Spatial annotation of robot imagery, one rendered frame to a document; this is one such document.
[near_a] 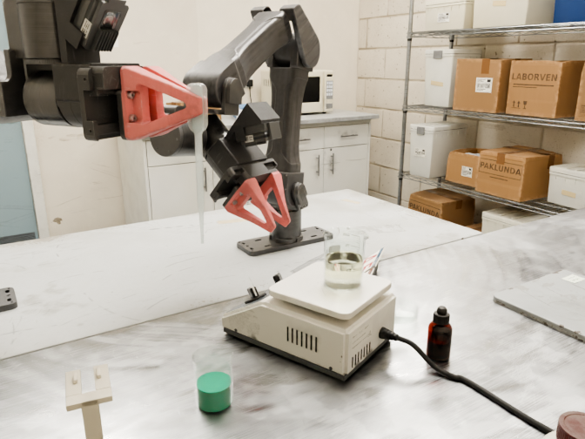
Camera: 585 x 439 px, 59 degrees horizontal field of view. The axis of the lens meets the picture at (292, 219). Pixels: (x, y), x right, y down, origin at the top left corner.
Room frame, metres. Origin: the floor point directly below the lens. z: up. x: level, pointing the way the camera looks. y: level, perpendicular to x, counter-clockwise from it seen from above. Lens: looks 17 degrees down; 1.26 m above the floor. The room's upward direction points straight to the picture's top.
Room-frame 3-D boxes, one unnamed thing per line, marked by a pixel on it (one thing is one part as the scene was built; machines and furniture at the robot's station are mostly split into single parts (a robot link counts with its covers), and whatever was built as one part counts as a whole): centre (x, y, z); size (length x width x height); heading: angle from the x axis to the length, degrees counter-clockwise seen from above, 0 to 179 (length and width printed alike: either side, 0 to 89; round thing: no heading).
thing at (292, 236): (1.00, 0.01, 0.94); 0.20 x 0.07 x 0.08; 122
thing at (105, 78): (0.49, 0.13, 1.22); 0.09 x 0.07 x 0.07; 65
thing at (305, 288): (0.60, -0.05, 0.98); 0.12 x 0.12 x 0.01; 54
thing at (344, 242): (0.59, -0.07, 1.02); 0.06 x 0.05 x 0.08; 53
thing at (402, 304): (0.67, -0.15, 0.91); 0.06 x 0.06 x 0.02
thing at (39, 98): (0.55, 0.24, 1.23); 0.07 x 0.06 x 0.07; 65
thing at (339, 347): (0.62, -0.03, 0.94); 0.22 x 0.13 x 0.08; 54
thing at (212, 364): (0.48, 0.09, 0.93); 0.04 x 0.04 x 0.06
